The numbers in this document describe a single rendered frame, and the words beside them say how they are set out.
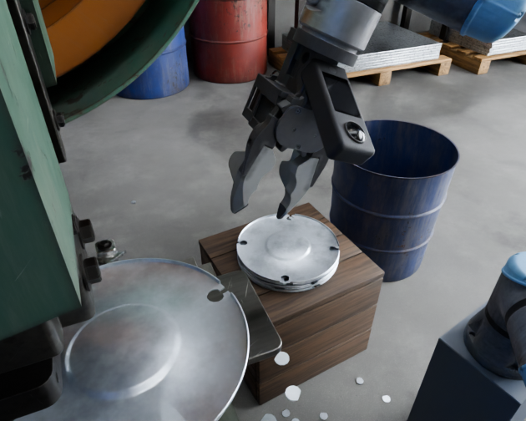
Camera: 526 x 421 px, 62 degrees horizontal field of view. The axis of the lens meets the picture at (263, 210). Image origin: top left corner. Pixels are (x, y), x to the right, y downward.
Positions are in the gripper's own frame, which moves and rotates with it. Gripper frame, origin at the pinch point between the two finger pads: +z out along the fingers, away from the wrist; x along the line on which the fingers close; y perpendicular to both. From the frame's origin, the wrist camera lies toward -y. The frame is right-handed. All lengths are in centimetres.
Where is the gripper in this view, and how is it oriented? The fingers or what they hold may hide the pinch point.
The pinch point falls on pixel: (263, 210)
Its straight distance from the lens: 52.5
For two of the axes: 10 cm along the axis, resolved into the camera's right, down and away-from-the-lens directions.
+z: -3.9, 8.3, 4.0
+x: -8.2, -1.1, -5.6
